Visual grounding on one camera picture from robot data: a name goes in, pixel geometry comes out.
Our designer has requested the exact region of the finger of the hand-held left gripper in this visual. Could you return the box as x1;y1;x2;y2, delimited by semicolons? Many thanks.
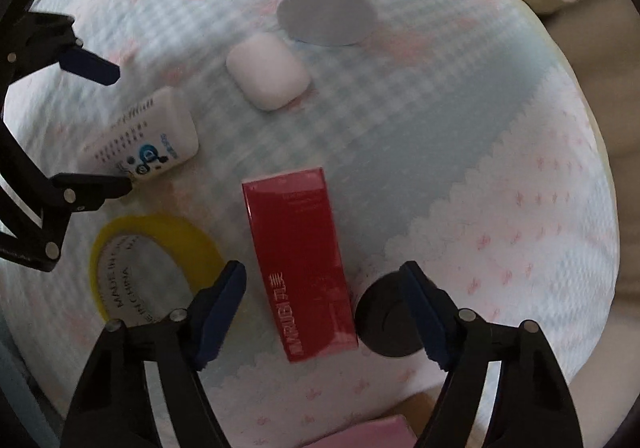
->
0;11;121;94
0;125;134;273

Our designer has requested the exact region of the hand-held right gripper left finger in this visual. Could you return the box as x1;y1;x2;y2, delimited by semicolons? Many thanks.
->
59;260;248;448

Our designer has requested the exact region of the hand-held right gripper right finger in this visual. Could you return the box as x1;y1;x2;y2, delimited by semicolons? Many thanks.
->
398;261;585;448

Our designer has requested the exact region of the black round cap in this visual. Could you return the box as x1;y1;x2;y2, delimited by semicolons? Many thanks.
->
354;270;426;358

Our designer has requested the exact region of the white printed rectangular case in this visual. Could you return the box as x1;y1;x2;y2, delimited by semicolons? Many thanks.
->
76;87;200;185

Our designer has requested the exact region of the yellow tape roll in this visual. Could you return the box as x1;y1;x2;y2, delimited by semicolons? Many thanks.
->
89;213;226;327

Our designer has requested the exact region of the red rectangular box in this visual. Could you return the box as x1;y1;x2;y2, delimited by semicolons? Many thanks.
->
242;166;360;364

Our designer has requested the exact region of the white earbuds case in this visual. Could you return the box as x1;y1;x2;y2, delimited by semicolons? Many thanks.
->
225;34;311;113

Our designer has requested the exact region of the pink box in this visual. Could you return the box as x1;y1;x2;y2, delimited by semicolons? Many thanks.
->
306;415;417;448

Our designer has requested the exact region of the checkered blue pink blanket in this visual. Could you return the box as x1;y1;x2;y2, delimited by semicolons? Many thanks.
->
0;0;619;448

